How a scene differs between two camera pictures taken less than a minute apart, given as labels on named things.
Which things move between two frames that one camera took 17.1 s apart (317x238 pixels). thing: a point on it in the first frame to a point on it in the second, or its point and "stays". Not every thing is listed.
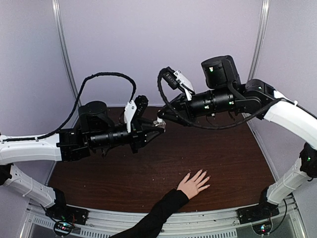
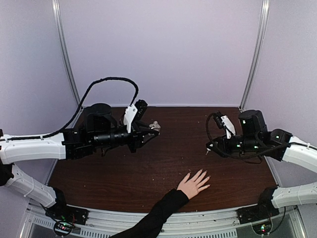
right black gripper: (180, 102) to (222, 145)
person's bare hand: (191, 188) stays
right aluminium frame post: (259, 37) stays
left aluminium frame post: (64, 45) stays
